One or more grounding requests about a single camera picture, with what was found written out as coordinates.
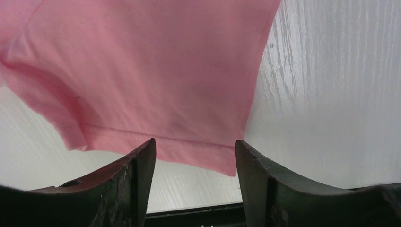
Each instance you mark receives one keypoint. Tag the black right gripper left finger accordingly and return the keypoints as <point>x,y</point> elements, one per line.
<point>115,195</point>

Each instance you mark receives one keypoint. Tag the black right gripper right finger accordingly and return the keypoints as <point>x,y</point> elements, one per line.
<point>275,196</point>

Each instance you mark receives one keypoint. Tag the pink t shirt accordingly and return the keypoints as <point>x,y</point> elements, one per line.
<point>111,74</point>

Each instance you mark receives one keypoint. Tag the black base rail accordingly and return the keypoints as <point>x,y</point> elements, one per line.
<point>226,215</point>

